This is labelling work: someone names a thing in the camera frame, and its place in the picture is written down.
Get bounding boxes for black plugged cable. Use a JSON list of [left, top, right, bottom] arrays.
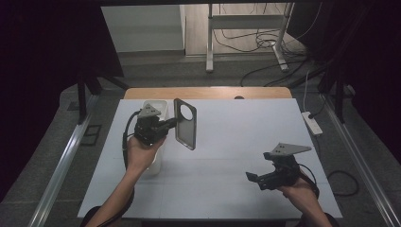
[[309, 94, 329, 120]]

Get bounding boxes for translucent grey phone case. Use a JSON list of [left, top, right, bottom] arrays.
[[173, 97, 198, 151]]

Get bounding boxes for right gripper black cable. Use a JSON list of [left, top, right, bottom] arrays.
[[297, 163, 321, 201]]

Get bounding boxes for long white plastic container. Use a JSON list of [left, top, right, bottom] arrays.
[[141, 99, 169, 176]]

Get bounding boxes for white wall panel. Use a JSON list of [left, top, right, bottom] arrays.
[[100, 4, 186, 54]]

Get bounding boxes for aluminium floor rail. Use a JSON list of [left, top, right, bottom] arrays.
[[320, 94, 401, 227], [27, 94, 99, 227]]

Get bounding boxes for black metal stand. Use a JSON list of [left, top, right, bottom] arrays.
[[317, 71, 347, 124], [76, 73, 131, 125]]

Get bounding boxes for white metal desk frame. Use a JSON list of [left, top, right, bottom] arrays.
[[205, 2, 296, 74]]

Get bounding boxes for dark curtain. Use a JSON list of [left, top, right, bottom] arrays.
[[288, 0, 401, 166], [0, 0, 125, 202]]

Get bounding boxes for tangle of black cables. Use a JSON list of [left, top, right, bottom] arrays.
[[212, 2, 320, 88]]

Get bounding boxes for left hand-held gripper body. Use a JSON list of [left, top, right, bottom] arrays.
[[132, 103, 169, 147]]

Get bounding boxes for black floor plate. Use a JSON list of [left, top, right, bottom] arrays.
[[79, 124, 103, 148]]

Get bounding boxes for black looped floor cable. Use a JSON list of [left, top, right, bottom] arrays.
[[325, 169, 360, 198]]

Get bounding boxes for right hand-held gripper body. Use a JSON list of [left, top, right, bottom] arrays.
[[267, 142, 312, 190]]

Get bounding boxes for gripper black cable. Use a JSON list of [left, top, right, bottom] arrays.
[[97, 110, 142, 227], [297, 163, 321, 201]]

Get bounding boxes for person's right hand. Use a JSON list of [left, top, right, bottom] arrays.
[[276, 176, 320, 216]]

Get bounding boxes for person's left hand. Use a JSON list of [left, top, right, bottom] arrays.
[[126, 135, 167, 175]]

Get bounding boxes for white power cable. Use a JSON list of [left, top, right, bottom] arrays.
[[302, 69, 312, 114]]

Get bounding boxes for wooden table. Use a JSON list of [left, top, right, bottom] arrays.
[[123, 86, 294, 101]]

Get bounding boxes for white power strip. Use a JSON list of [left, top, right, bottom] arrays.
[[301, 111, 324, 137]]

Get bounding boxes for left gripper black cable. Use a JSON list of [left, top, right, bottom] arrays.
[[97, 110, 142, 227]]

